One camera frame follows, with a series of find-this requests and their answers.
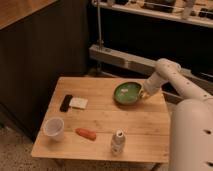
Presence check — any wooden table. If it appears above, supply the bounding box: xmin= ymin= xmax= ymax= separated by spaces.
xmin=31 ymin=77 xmax=170 ymax=163

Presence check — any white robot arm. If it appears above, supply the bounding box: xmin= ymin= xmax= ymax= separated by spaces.
xmin=143 ymin=58 xmax=213 ymax=171

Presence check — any white plastic bottle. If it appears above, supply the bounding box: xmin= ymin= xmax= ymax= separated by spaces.
xmin=111 ymin=130 xmax=126 ymax=156

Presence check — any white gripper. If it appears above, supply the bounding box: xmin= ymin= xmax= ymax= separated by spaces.
xmin=142 ymin=73 xmax=164 ymax=98

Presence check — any clear plastic cup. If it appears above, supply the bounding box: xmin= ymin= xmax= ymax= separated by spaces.
xmin=43 ymin=117 xmax=64 ymax=141

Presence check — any metal shelf rack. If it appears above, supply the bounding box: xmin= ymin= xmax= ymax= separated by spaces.
xmin=88 ymin=0 xmax=213 ymax=96

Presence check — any green ceramic bowl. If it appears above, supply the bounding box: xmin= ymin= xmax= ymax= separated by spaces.
xmin=113 ymin=82 xmax=142 ymax=105

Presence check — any dark wooden cabinet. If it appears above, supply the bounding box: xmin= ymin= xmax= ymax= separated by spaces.
xmin=0 ymin=0 xmax=88 ymax=140

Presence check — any orange carrot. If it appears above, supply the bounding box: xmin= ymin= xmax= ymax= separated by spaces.
xmin=75 ymin=128 xmax=96 ymax=141

